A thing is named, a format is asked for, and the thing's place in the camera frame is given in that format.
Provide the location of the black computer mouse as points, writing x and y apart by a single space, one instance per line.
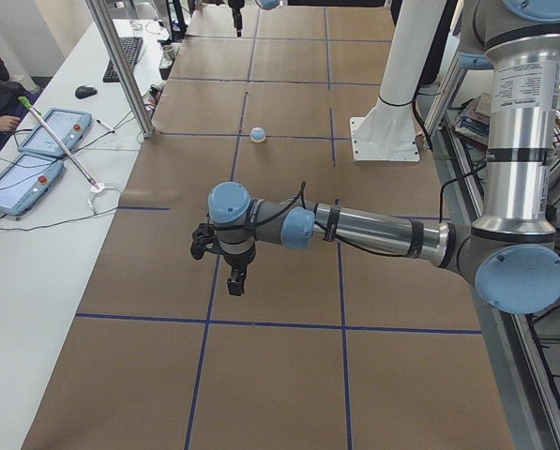
85 91

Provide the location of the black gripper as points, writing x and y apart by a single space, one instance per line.
236 262

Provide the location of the small metal cup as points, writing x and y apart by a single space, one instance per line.
168 53

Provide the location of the stack of books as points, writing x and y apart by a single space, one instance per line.
473 122

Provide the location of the black marker pen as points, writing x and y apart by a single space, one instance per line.
106 126

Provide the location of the person's hand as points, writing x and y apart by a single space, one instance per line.
9 123

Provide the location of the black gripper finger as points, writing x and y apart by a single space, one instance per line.
238 23

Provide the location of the upper teach pendant tablet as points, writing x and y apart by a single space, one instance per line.
68 125

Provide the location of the aluminium frame post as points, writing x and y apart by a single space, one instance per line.
107 30

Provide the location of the brown paper table cover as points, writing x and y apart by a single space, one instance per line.
329 347

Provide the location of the silver rod green tip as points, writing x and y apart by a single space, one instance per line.
96 186

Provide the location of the lower teach pendant tablet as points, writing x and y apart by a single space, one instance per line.
25 181

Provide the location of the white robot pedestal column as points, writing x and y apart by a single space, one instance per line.
387 132

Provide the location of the teach pendant tablet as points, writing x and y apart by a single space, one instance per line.
25 181
68 125

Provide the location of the aluminium side frame rail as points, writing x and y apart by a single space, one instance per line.
525 358

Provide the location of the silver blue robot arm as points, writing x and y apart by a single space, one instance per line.
507 253

